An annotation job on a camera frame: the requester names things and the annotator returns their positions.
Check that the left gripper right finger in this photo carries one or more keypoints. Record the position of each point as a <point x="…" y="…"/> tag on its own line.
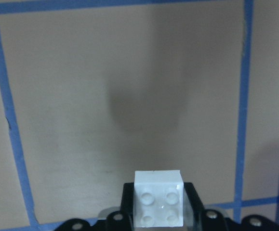
<point x="199" y="218"/>

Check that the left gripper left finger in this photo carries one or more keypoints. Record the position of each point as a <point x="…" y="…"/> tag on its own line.
<point x="119" y="218"/>

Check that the white block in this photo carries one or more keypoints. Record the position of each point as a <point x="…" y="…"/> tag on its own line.
<point x="158" y="199"/>

